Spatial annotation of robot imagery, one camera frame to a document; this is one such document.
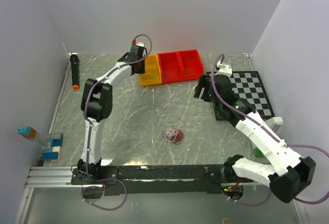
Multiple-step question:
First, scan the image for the yellow plastic bin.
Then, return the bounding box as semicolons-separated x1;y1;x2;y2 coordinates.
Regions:
139;54;162;86

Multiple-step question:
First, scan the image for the red plastic bin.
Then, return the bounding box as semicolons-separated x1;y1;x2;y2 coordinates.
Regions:
178;49;204;81
158;51;183;84

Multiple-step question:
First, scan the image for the orange thin cable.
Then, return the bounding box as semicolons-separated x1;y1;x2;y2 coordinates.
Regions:
167;128;185;144

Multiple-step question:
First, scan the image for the purple thin cable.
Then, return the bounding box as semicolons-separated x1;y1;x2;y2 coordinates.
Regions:
163;127;185;145

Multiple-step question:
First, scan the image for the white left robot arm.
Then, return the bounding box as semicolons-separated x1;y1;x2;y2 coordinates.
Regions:
77;43;147;184

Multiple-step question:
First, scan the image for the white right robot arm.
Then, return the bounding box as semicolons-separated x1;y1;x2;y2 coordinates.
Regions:
194;74;316;203

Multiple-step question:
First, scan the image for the black white chessboard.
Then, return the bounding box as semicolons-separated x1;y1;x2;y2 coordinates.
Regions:
206;71;275;121

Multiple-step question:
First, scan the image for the black marker orange cap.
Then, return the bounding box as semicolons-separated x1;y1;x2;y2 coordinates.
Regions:
69;54;80;90

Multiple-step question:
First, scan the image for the white plastic stand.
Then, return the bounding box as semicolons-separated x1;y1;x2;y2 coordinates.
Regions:
265;117;284;134

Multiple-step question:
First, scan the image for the green plastic piece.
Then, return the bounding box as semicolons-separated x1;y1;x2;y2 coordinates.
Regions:
253;148;265;158

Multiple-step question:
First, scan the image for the blue white block stack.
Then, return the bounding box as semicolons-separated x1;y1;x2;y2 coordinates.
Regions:
41;132;63;161

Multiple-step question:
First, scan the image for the blue orange block tower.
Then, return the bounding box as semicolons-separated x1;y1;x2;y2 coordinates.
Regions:
17;126;49;147

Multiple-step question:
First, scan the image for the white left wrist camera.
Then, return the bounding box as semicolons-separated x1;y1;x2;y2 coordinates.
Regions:
136;42;144;47

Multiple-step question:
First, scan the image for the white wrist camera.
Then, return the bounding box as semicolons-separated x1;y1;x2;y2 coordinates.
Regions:
136;42;144;47
215;63;232;78

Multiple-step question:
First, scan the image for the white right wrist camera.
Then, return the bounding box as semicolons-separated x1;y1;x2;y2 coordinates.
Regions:
215;63;232;78

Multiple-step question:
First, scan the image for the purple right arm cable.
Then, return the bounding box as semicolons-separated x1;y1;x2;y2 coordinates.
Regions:
209;53;329;206

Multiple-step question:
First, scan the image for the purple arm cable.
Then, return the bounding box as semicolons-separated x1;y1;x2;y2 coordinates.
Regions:
81;34;153;211
209;53;329;206

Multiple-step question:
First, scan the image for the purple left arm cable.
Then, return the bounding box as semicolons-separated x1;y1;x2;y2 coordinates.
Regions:
81;34;153;211

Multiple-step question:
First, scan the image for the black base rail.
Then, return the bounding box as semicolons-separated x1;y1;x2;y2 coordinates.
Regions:
71;164;252;196

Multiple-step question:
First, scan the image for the aluminium frame rail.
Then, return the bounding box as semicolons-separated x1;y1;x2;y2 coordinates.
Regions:
25;166;85;188

